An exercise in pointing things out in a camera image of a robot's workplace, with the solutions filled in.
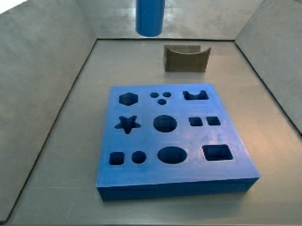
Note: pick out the blue cylinder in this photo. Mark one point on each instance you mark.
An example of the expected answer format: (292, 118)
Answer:
(150, 15)

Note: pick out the blue shape sorting block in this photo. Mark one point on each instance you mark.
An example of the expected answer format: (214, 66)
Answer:
(170, 144)

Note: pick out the black curved cradle stand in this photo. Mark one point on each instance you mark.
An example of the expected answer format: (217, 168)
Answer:
(186, 58)

